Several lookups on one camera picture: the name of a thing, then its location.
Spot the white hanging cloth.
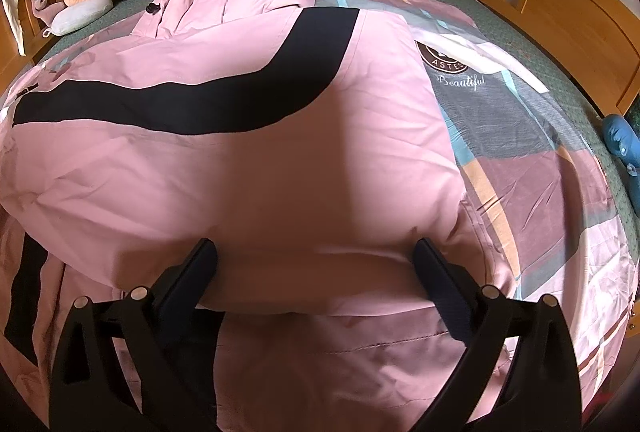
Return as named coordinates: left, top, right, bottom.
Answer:
left=0, top=0, right=27, bottom=56

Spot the pink grey patterned quilt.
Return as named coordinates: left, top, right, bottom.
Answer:
left=0, top=0, right=640, bottom=432

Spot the pink jacket with black stripe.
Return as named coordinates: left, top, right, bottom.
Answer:
left=0, top=0, right=526, bottom=432

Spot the wooden headboard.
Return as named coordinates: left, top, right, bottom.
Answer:
left=465, top=0, right=640, bottom=118

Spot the pale grey neck pillow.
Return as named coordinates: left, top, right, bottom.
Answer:
left=48, top=0, right=115, bottom=37

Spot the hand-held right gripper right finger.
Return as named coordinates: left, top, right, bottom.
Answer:
left=412, top=237, right=584, bottom=432

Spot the blue neck pillow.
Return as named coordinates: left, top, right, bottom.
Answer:
left=601, top=112, right=640, bottom=178

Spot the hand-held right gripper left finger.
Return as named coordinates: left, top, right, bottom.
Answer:
left=47, top=237, right=219, bottom=432

